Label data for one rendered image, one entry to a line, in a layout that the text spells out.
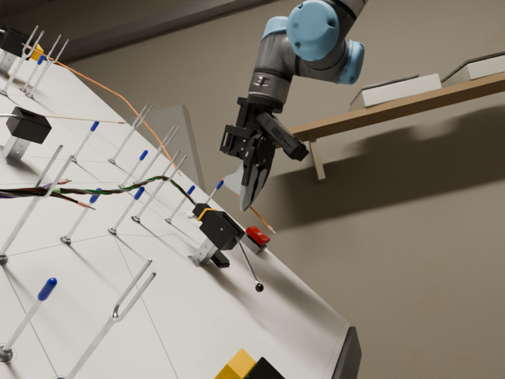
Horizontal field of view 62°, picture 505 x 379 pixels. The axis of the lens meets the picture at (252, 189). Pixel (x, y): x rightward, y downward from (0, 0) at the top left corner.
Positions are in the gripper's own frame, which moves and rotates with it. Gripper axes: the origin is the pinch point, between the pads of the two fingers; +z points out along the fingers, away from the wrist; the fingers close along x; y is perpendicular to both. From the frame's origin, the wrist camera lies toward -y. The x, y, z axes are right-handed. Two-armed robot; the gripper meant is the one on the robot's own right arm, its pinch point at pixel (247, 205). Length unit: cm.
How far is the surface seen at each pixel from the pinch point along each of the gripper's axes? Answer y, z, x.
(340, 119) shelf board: 21, -40, -105
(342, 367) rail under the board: -23.8, 22.4, -4.1
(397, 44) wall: 20, -98, -164
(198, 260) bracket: 1.1, 10.6, 10.4
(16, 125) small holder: 19.7, -3.8, 34.9
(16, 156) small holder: 21.7, 0.7, 32.5
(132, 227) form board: 9.2, 7.3, 19.0
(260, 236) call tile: 2.4, 6.8, -14.4
